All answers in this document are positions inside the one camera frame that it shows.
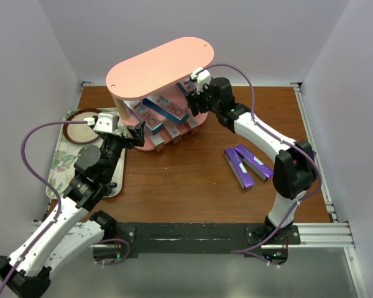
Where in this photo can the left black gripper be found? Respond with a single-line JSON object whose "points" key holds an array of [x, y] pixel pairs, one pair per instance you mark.
{"points": [[126, 138]]}

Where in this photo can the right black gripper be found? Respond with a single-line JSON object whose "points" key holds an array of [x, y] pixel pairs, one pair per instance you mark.
{"points": [[194, 101]]}

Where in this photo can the blue toothpaste box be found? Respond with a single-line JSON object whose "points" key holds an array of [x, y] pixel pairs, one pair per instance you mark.
{"points": [[186, 86], [142, 113], [166, 108]]}

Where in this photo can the purple toothpaste box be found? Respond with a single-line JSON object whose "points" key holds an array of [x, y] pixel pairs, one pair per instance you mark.
{"points": [[244, 178], [256, 165]]}

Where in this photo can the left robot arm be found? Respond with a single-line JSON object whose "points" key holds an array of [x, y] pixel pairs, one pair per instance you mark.
{"points": [[27, 270]]}

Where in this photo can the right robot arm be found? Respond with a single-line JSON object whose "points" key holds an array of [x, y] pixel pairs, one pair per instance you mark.
{"points": [[294, 167]]}

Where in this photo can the pink three-tier shelf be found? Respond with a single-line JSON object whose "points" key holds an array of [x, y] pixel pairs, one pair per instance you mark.
{"points": [[156, 72]]}

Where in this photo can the dark red rimmed plate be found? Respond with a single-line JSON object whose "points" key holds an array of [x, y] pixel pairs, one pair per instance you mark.
{"points": [[81, 133]]}

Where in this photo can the floral serving tray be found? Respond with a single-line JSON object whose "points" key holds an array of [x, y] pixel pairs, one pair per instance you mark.
{"points": [[66, 153]]}

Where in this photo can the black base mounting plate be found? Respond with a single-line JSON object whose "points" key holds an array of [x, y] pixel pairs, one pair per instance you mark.
{"points": [[192, 238]]}

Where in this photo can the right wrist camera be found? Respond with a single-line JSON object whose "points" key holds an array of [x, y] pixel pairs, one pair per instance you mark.
{"points": [[202, 78]]}

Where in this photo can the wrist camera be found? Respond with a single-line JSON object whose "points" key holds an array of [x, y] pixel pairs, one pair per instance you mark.
{"points": [[202, 78], [105, 122]]}

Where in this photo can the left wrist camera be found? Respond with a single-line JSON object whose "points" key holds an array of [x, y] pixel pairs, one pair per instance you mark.
{"points": [[105, 122]]}

